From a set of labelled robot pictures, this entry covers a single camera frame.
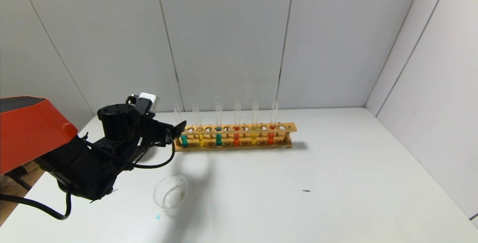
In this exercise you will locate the red pigment glass test tube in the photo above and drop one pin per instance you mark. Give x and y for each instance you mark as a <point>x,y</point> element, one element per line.
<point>271,137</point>
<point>236,138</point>

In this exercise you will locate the yellow pigment glass test tube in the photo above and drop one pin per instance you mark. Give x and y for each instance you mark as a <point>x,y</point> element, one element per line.
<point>201,140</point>
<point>254,137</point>

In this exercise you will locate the wooden test tube rack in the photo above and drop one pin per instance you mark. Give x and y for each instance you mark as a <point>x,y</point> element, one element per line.
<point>287,127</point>

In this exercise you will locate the clear glass dish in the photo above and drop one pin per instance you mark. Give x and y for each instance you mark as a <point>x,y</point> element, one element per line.
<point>171,192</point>

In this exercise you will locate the orange and black left arm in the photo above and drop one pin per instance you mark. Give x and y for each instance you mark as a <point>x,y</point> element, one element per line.
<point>30,131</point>

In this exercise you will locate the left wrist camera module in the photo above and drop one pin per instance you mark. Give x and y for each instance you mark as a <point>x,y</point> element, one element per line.
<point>146,98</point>

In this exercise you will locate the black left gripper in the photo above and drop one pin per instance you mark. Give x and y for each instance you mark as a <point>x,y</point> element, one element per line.
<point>167,130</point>

